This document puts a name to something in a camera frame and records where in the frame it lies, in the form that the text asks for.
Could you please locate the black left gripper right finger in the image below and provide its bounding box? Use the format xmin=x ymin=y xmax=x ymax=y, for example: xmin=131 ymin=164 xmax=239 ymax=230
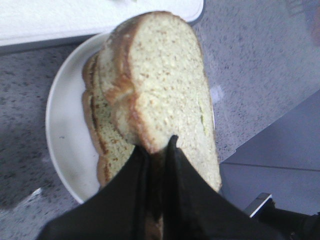
xmin=162 ymin=135 xmax=280 ymax=240

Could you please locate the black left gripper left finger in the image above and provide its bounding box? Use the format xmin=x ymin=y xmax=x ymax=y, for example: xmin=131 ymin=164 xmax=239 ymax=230
xmin=37 ymin=146 xmax=150 ymax=240

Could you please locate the bread slice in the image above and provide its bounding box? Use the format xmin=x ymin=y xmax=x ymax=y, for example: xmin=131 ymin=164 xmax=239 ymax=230
xmin=98 ymin=11 xmax=222 ymax=191
xmin=82 ymin=53 xmax=134 ymax=188

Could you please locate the white round plate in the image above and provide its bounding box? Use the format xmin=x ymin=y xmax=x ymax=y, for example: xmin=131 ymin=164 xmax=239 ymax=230
xmin=45 ymin=32 xmax=216 ymax=205

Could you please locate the white grey-rimmed cutting board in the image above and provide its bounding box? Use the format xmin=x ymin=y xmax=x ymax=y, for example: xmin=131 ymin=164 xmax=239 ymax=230
xmin=0 ymin=0 xmax=205 ymax=54

